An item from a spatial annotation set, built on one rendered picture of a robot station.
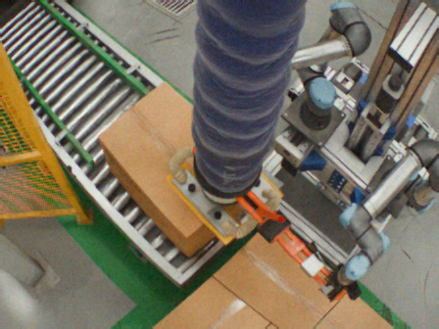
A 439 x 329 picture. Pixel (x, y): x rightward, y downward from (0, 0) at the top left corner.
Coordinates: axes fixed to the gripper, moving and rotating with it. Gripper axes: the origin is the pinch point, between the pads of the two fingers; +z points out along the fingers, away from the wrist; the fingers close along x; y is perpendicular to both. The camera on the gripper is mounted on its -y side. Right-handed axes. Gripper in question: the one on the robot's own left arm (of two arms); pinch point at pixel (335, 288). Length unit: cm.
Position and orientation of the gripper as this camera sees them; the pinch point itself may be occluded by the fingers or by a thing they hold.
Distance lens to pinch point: 192.9
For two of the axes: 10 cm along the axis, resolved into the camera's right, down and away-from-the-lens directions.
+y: -6.6, -7.1, 2.6
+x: -7.5, 6.0, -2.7
